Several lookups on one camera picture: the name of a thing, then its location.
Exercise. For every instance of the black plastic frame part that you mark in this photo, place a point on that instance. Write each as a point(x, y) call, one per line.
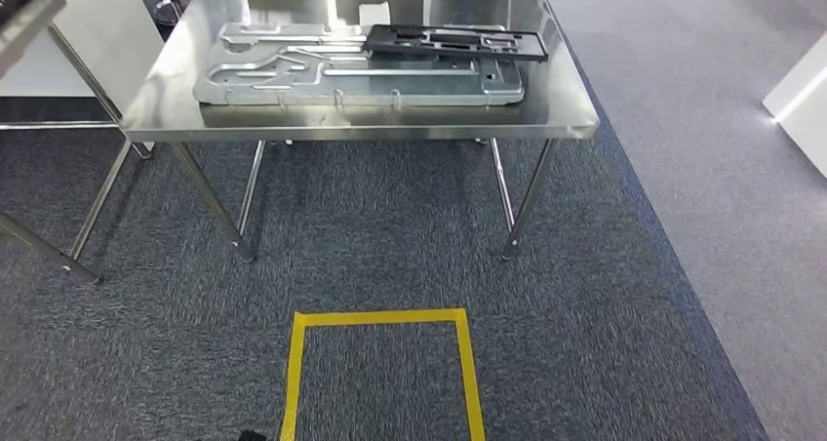
point(378, 40)

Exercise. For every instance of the white floor sheet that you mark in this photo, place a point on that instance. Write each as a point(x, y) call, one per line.
point(804, 108)

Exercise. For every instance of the black robot foot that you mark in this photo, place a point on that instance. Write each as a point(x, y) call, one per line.
point(252, 436)

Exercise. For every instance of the yellow floor tape square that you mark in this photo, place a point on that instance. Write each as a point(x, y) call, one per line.
point(294, 373)

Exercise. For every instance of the stainless steel table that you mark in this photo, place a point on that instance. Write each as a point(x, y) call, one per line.
point(26, 31)

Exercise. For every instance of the stainless steel workbench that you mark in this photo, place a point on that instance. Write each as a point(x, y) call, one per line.
point(387, 118)

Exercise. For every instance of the chrome stanchion post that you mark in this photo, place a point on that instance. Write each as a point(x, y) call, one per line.
point(173, 13)

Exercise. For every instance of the white paper sheet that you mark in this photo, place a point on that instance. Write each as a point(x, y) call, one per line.
point(375, 13)

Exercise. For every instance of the aluminium stamped plate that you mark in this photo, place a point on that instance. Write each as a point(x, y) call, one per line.
point(400, 86)

